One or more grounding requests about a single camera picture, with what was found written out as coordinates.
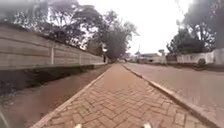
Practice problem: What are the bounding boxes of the grey concrete slab wall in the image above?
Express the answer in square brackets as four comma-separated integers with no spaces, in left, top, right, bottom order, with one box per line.
[0,23,106,71]

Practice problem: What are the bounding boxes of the grey paved road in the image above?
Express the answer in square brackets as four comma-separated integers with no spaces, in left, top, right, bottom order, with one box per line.
[123,62,224,127]

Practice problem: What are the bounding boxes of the white wall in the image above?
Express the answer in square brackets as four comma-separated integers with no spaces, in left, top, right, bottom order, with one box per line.
[165,48,224,66]

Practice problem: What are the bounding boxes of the brown dirt strip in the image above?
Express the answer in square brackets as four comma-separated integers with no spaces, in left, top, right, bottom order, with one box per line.
[0,64,112,128]

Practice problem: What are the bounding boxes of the grey concrete kerb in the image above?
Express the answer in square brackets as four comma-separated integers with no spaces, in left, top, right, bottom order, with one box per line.
[120,63,224,128]

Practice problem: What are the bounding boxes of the low distant buildings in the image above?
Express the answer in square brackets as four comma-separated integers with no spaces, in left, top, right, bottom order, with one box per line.
[128,49,168,65]

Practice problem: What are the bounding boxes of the red brick path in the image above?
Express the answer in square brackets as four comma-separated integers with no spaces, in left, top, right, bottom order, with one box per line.
[30,63,212,128]

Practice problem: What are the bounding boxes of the row of trees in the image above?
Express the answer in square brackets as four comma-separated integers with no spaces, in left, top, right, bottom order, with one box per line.
[0,0,138,63]

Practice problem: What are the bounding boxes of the trees behind white wall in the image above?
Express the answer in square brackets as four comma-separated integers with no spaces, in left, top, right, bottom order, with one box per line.
[166,0,224,55]

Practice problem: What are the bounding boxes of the dark vegetation strip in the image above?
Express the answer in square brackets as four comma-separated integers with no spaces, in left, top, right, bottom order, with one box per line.
[0,64,98,98]

